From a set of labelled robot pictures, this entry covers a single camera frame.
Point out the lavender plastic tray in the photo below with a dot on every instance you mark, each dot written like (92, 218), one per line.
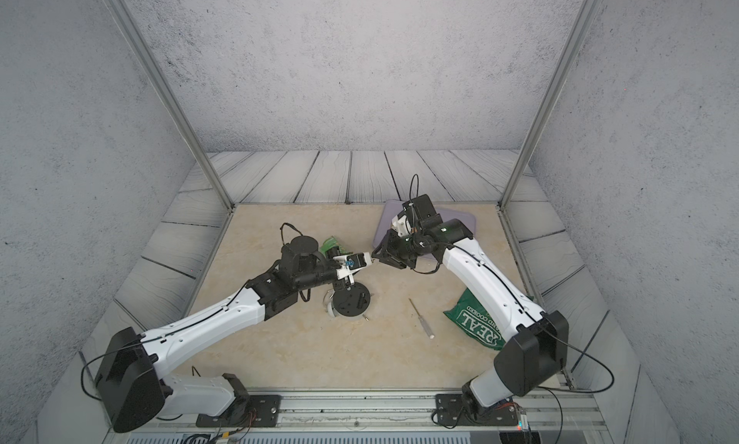
(425, 219)

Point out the white twin-bell alarm clock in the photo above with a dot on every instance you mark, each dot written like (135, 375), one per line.
(347, 300)

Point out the clear handle screwdriver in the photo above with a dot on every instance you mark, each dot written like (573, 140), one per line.
(424, 324)

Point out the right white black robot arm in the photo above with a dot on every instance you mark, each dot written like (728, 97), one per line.
(535, 341)

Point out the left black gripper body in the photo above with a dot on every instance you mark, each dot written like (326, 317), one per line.
(322, 273)

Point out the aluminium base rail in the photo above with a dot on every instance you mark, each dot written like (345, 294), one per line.
(387, 415)

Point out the small green snack packet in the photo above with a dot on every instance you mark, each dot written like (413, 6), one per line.
(332, 247)

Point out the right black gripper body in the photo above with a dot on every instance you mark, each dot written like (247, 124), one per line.
(403, 251)

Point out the left aluminium frame post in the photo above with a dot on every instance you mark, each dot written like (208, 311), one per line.
(136, 42)

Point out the large green chips bag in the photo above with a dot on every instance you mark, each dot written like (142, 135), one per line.
(474, 321)

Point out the aluminium frame post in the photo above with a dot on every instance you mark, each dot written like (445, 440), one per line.
(571, 49)
(136, 42)

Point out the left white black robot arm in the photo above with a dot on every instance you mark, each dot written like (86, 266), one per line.
(135, 380)

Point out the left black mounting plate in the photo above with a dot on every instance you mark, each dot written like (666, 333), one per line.
(255, 411)

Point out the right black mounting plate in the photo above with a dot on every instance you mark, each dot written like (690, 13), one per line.
(458, 409)

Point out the black mounting plate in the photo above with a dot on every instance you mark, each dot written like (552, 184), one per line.
(255, 411)
(458, 409)

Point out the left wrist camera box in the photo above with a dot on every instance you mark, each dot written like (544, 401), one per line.
(349, 265)

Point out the right aluminium frame post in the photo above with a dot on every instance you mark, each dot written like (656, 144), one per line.
(571, 49)

